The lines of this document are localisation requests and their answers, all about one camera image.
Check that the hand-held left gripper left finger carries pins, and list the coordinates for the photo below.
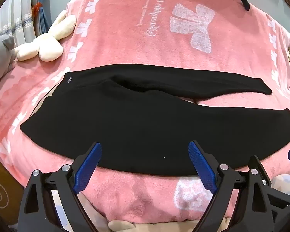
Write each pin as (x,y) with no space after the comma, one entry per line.
(87,166)

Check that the wooden cabinet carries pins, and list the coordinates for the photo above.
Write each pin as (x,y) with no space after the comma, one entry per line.
(4,169)

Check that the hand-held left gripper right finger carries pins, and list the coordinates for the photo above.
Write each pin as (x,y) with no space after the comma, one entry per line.
(203,166)

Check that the grey plush pillow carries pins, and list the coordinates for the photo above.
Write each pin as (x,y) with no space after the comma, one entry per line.
(0,53)

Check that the blue curtain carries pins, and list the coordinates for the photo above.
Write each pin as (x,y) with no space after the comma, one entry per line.
(50,2)

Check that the pink bow-print blanket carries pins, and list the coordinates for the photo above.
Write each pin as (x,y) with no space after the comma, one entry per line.
(140,41)

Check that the red curtain ornament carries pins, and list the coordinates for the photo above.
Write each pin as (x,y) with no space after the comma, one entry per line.
(36,7)

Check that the black pants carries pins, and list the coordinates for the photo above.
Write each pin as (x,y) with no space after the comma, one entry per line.
(135,125)

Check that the cream bunny plush toy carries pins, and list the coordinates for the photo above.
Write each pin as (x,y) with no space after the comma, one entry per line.
(48,46)

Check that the white patterned cloth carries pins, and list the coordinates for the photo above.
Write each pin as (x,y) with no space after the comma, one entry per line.
(284,182)

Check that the cream plush item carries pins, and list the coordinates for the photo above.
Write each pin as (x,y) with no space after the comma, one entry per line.
(120,226)

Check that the white patterned sheer curtain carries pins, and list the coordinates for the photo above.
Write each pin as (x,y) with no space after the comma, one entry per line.
(14,17)

